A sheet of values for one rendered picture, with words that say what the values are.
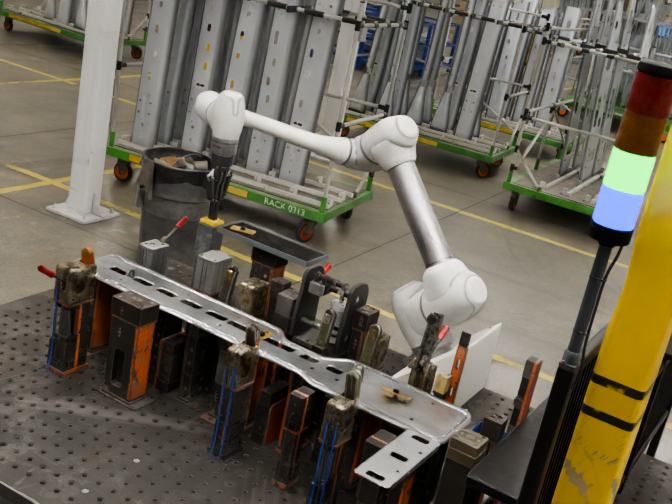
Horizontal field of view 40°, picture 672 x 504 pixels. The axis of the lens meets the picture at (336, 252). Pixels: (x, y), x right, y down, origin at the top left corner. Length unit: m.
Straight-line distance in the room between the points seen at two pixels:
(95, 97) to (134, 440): 3.90
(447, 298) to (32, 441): 1.39
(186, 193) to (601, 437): 3.99
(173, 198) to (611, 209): 4.16
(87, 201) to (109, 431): 3.90
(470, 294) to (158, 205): 2.83
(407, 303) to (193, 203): 2.49
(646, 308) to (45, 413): 1.80
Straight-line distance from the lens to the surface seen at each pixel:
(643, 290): 1.71
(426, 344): 2.67
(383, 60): 10.67
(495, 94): 12.01
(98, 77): 6.34
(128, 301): 2.82
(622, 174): 1.54
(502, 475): 2.32
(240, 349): 2.58
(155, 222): 5.60
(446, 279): 3.15
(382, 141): 3.24
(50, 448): 2.71
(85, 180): 6.52
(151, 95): 7.35
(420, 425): 2.49
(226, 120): 3.10
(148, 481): 2.61
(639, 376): 1.75
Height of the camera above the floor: 2.17
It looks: 19 degrees down
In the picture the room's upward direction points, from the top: 12 degrees clockwise
